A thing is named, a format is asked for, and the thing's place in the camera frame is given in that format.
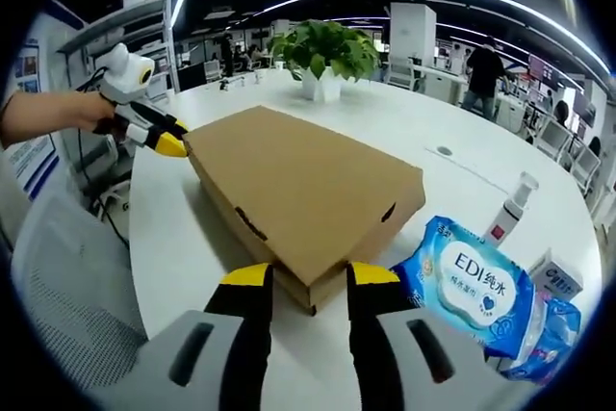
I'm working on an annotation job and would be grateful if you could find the brown cardboard shoe box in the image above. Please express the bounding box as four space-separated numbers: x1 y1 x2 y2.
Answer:
182 105 427 317

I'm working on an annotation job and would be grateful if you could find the white pump bottle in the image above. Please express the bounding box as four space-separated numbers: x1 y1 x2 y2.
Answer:
480 170 540 246

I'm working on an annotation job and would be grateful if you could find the white medicine box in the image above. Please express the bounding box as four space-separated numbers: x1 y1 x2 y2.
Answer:
528 247 584 301

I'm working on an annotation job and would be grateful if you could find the metal shelf rack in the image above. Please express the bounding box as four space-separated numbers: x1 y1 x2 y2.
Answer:
57 0 177 109

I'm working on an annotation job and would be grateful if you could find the blue and pink soft pack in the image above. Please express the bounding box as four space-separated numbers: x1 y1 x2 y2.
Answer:
485 295 582 386

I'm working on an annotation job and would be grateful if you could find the white square pillar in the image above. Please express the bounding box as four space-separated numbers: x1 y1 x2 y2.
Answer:
389 1 438 65

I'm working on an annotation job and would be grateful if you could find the person's left hand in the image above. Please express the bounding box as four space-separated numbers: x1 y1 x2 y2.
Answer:
76 91 117 133

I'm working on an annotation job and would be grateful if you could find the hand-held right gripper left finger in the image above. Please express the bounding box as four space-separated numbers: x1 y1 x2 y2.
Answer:
129 261 275 411

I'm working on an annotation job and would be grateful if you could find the blue wet wipes pack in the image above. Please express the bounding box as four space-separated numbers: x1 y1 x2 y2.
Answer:
390 216 536 359

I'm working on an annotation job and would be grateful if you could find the white office chair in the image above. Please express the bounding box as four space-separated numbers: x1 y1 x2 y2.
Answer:
536 119 574 162
387 57 418 92
570 143 603 191

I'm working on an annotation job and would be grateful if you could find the blue bordered wall poster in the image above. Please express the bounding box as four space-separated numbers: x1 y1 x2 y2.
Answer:
9 42 60 201

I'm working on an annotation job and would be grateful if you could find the green plant in white pot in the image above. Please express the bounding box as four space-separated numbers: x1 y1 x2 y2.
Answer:
267 19 381 103

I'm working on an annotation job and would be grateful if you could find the black cable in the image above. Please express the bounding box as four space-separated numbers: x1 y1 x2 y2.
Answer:
75 66 132 249

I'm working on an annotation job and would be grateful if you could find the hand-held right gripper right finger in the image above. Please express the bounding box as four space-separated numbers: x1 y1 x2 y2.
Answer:
346 261 511 411

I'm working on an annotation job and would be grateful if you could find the grey mesh office chair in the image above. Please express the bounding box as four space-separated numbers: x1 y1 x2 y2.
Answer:
12 192 150 383

